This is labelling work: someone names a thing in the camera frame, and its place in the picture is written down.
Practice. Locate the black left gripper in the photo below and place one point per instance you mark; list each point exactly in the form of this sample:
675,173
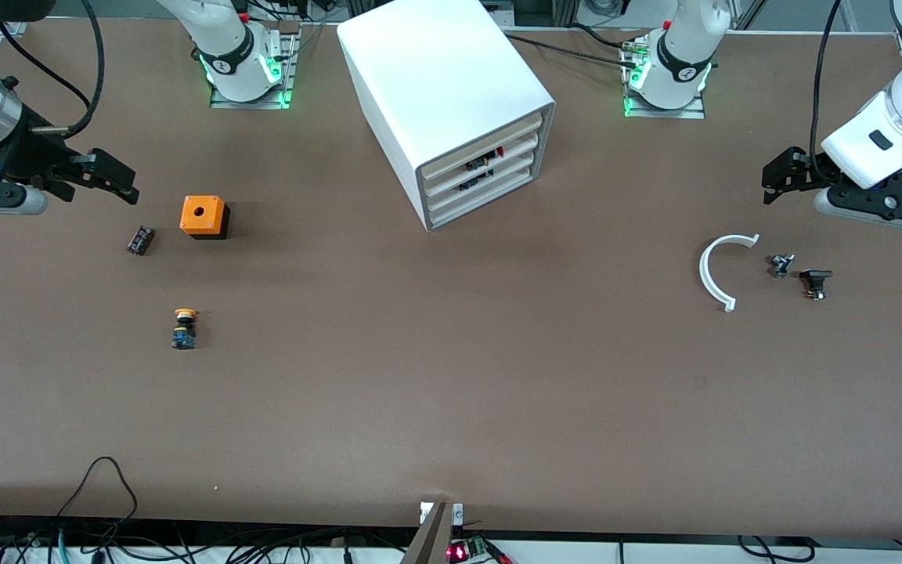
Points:
809,169

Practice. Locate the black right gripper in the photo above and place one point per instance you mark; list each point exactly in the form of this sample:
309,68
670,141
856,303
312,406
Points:
28,153

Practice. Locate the red push button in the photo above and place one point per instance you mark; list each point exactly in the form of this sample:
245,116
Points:
482,162

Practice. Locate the white cabinet drawer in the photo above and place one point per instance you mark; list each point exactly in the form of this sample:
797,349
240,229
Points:
443,199
441,183
445,215
441,166

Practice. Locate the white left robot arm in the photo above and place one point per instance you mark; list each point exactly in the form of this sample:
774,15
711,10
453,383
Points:
901,117

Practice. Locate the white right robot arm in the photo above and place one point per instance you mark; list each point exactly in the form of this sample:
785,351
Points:
232,47

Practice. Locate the yellow push button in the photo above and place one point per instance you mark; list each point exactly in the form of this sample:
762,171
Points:
184,329

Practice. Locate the white drawer cabinet shell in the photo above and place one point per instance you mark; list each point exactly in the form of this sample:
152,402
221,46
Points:
435,70

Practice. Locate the small black contact block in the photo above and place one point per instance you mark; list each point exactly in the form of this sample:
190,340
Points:
140,240

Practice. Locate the small grey metal part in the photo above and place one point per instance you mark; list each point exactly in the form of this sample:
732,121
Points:
781,265

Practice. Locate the orange box with hole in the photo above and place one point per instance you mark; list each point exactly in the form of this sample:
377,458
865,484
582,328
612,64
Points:
204,215

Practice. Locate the white curved plastic arc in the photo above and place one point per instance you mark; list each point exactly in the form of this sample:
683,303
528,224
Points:
706,270

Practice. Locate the circuit board with red light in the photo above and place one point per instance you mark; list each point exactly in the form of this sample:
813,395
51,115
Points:
470,550

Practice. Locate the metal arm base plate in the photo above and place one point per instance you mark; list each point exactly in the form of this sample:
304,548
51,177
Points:
251,102
666,112

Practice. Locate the aluminium frame profile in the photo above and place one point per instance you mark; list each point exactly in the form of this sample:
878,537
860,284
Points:
12,29

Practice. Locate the black switch part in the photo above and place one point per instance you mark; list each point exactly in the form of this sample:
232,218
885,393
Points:
473,184

